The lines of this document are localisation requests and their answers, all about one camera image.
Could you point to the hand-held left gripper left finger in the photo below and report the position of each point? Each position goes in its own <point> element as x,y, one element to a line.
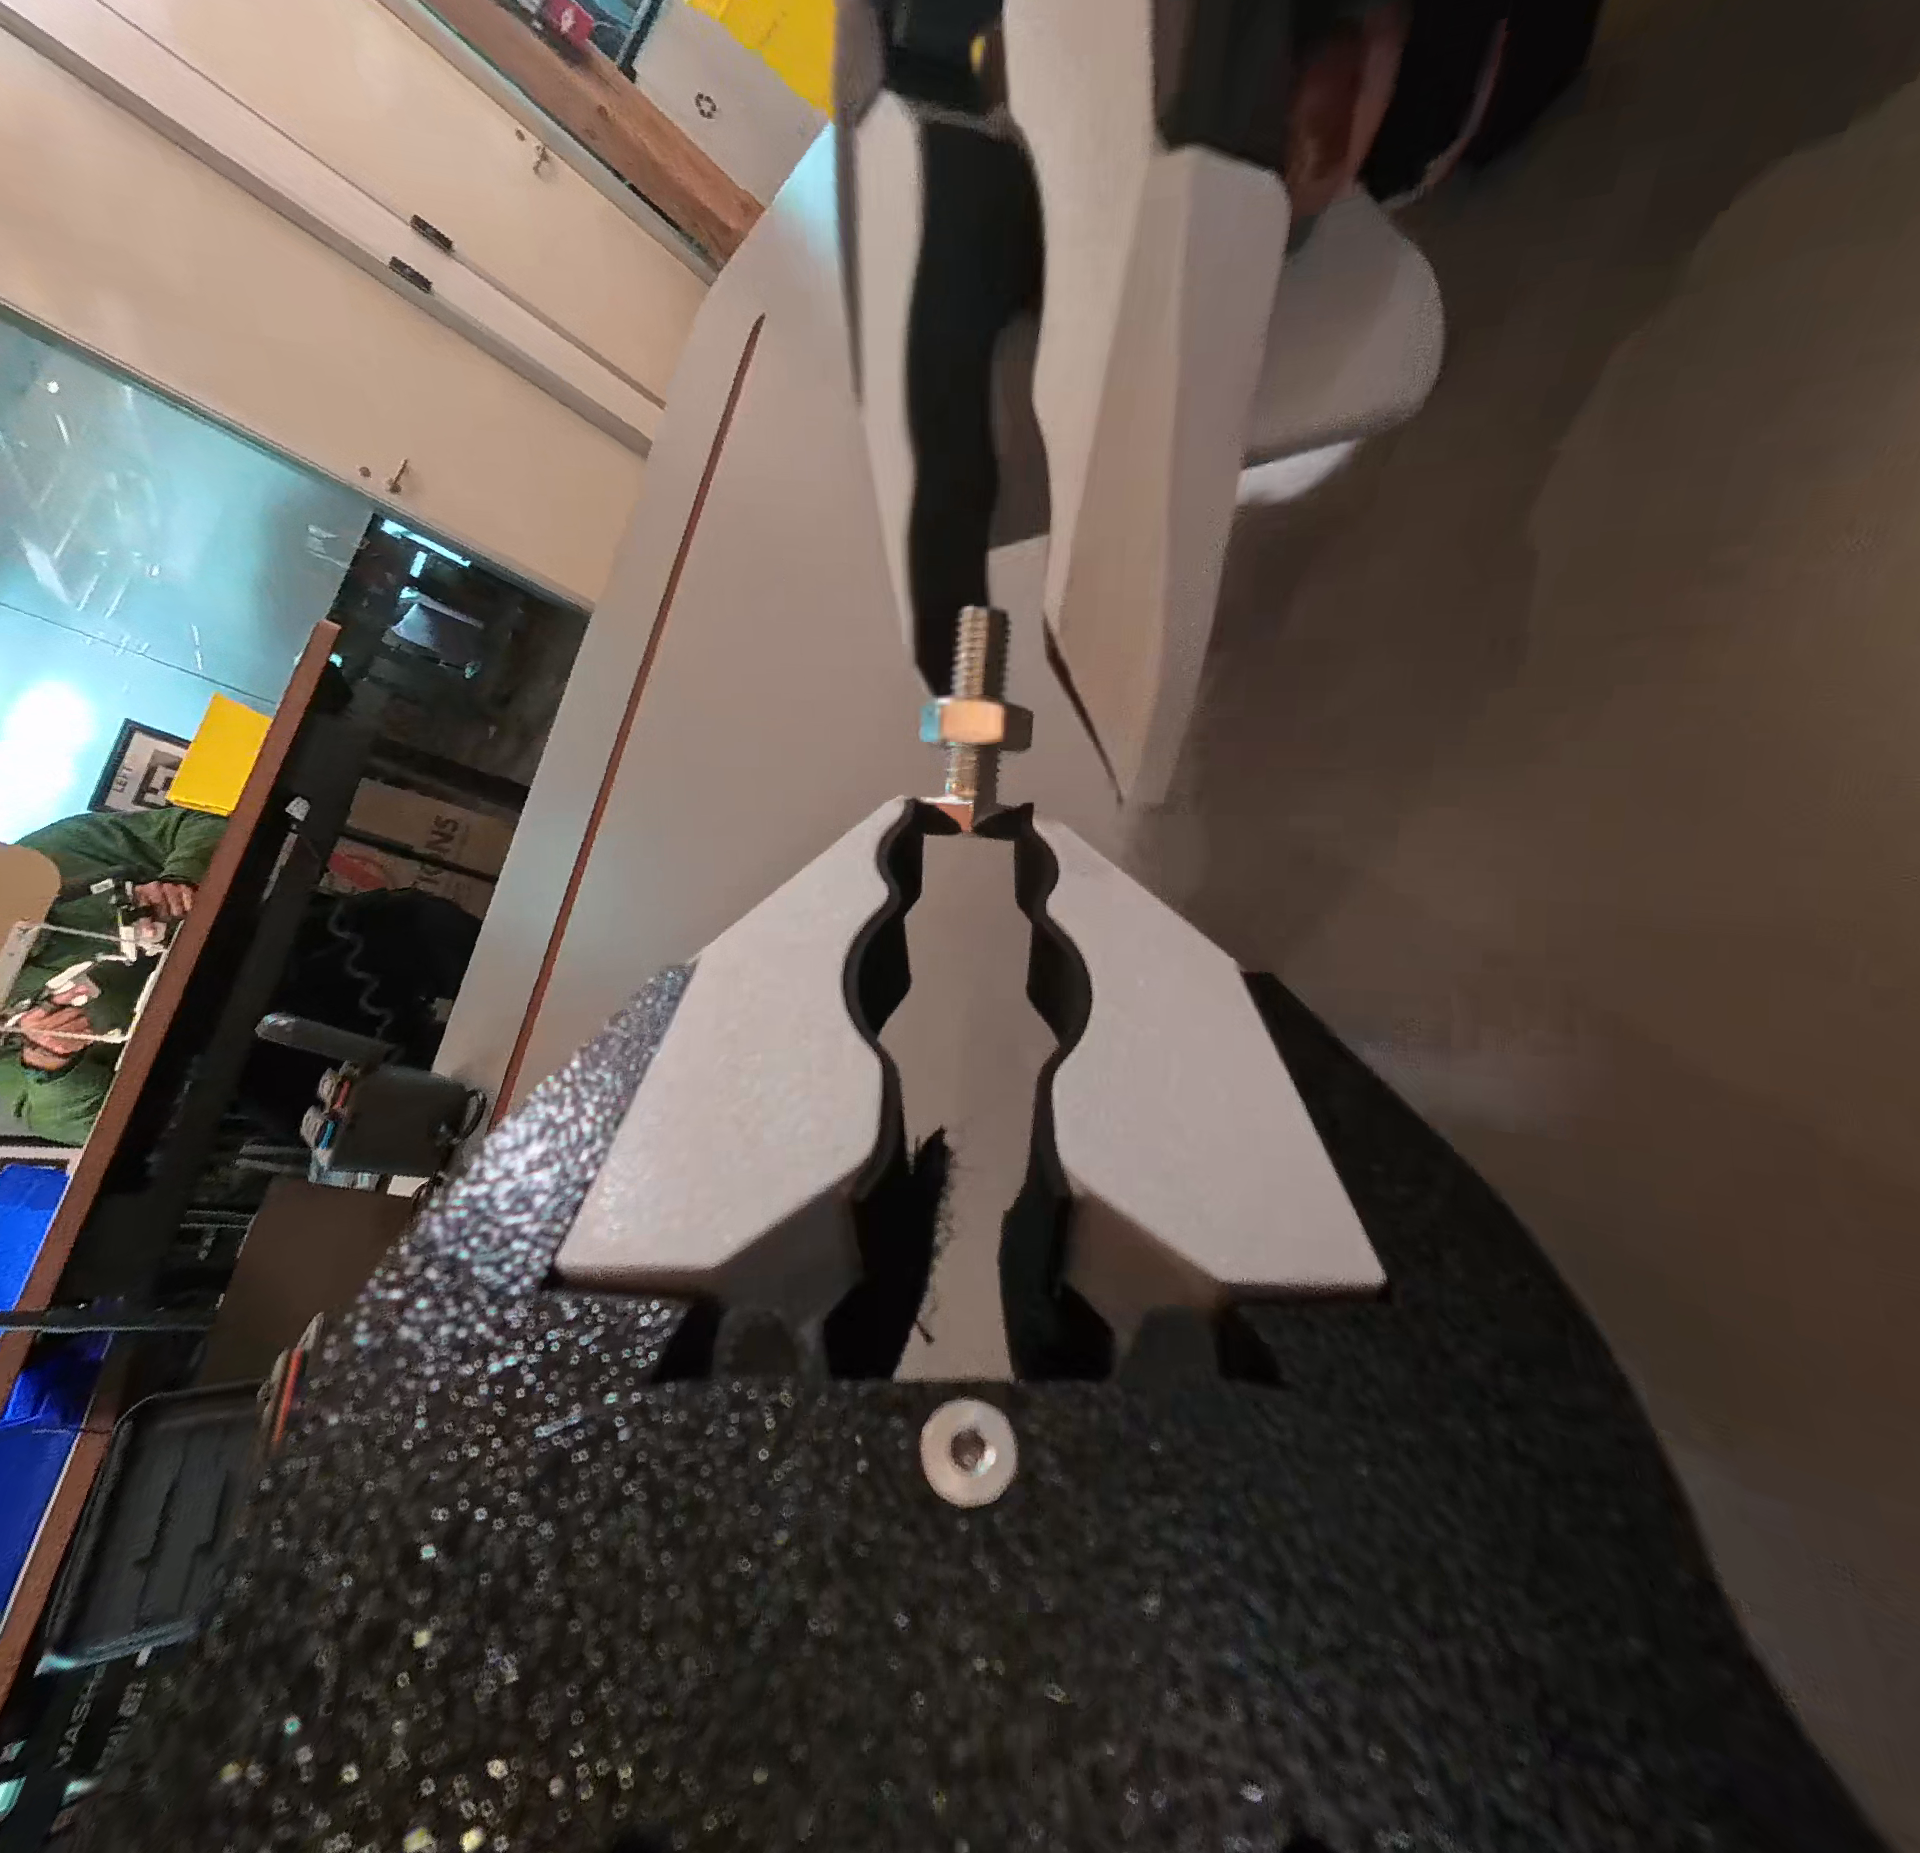
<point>721,1104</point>

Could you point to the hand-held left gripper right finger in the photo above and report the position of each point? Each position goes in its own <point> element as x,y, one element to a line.
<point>1202,1104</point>

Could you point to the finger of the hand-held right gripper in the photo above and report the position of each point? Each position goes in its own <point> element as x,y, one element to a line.
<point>1139,382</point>
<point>876,306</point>

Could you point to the steel bolt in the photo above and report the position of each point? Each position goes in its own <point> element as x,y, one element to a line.
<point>972,653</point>

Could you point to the steel hex nut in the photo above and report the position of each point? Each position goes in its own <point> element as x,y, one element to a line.
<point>977,719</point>

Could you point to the person's right hand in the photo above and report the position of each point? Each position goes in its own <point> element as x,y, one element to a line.
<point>1342,98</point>

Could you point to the wooden beam with red signs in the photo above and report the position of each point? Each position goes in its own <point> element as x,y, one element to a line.
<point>630,112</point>

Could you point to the yellow plastic bin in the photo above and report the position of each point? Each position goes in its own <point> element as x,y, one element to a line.
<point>765,7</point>
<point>225,751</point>

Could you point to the dark grey box device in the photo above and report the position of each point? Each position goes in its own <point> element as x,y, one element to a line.
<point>398,1118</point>

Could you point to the black office chair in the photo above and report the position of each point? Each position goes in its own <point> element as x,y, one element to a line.
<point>428,954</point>

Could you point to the cardboard box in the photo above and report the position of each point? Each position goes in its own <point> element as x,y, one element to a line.
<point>451,832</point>

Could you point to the long brown-edged table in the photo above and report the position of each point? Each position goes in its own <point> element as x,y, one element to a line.
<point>242,848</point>

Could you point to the cream door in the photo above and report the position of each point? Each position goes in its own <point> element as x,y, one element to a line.
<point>301,81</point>
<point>301,354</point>

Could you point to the framed black white marker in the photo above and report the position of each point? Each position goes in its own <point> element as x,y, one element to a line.
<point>150,780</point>

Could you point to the blue plastic bin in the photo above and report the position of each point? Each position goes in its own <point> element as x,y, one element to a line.
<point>30,1237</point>

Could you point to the glass office partition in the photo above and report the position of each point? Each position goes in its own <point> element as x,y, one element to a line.
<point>150,531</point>

